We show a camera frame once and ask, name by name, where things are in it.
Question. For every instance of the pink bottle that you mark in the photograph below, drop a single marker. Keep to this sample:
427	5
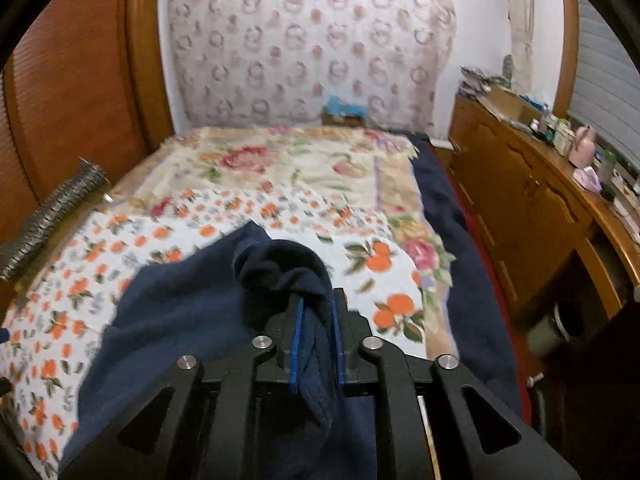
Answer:
583	148

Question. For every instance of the cardboard box on cabinet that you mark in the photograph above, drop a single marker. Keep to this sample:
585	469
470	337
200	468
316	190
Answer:
509	107

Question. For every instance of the stack of clothes on cabinet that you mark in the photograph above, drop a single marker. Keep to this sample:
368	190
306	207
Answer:
475	82

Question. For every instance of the floral bed quilt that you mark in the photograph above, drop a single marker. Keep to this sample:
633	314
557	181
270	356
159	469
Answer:
310	179

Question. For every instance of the grey window blind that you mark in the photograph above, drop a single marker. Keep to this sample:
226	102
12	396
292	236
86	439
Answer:
606	89

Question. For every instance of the navy blanket at bedside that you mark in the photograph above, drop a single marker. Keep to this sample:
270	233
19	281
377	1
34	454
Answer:
474	314

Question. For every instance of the pink circle patterned curtain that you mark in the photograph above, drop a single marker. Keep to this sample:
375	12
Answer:
245	63

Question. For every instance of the pink tissue pack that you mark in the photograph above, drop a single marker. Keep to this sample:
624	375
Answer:
588	179

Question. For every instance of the navy printed t-shirt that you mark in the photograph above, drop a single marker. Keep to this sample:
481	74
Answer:
209	306

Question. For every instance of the beige tied side curtain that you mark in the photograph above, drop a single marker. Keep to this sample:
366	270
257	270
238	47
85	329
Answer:
521	17

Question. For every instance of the blue item box on bed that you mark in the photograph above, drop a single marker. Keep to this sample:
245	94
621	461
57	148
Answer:
339	113

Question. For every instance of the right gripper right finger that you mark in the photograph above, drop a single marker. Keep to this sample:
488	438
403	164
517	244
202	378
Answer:
435	419

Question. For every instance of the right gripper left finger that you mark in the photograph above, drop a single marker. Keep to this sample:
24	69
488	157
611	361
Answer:
196	421

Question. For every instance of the wooden sideboard cabinet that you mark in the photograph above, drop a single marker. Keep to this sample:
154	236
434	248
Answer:
534	216

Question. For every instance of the orange print bed sheet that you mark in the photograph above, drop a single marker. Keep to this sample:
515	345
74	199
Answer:
125	262

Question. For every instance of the wooden louvered wardrobe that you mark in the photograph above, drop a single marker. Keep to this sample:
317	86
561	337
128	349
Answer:
86	81

